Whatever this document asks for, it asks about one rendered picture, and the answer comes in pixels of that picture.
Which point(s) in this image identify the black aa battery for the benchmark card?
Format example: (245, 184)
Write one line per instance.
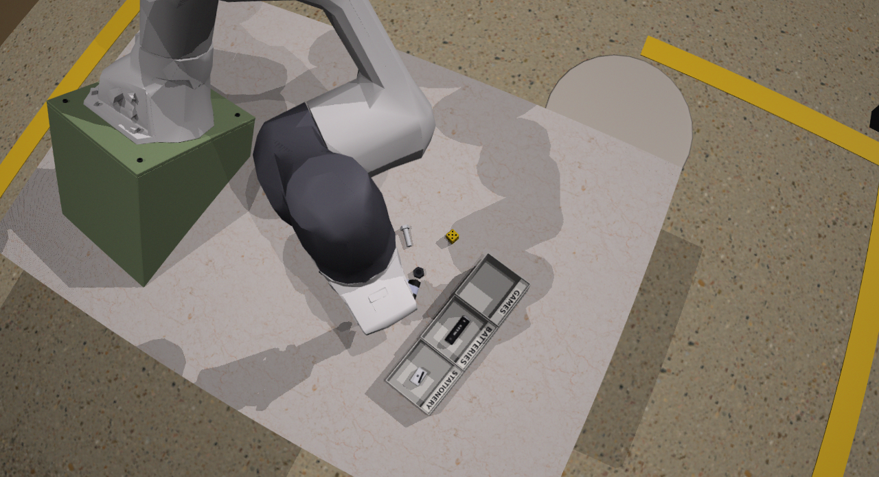
(457, 330)

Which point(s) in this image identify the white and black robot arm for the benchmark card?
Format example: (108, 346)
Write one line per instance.
(376, 122)

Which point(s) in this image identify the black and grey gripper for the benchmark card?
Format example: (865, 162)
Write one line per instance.
(414, 285)

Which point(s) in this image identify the grey metal bolt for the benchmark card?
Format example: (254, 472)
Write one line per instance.
(406, 234)

